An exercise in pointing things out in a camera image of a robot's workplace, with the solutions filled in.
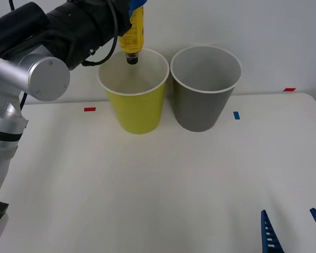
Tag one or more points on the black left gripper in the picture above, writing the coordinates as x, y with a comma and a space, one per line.
121, 15

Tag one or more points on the yellow plastic bottle black cap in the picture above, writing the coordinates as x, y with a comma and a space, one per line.
133, 39

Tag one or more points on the silver and black left arm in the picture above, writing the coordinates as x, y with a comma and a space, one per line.
42, 47

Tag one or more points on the yellow-green plastic waste bin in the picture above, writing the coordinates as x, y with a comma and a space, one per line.
137, 110

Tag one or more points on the grey plastic waste bin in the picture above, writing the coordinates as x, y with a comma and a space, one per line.
202, 110

